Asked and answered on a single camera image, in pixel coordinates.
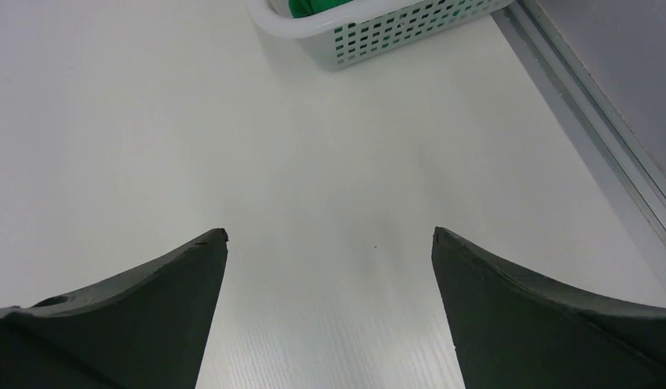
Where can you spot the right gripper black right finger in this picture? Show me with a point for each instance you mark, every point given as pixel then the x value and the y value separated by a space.
pixel 515 328

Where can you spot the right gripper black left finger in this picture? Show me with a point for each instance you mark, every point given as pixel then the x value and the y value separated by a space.
pixel 146 327

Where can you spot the white plastic laundry basket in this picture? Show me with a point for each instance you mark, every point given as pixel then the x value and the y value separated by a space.
pixel 359 30

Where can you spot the green t shirt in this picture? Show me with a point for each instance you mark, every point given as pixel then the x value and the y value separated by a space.
pixel 306 8

